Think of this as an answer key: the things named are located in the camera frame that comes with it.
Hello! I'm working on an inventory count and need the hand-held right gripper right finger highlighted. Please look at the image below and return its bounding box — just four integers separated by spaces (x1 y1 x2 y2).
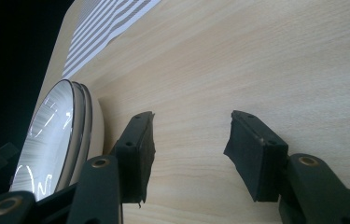
223 109 289 203

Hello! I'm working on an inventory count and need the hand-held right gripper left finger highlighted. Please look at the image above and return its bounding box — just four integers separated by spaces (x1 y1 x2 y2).
110 111 157 204

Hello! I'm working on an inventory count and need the white plate with dark rim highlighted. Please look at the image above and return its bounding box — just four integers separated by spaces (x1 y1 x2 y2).
69 83 105 185
8 78 77 202
54 81 87 192

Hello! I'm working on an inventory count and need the grey striped placemat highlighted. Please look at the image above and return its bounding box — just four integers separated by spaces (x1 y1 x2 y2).
62 0 162 79

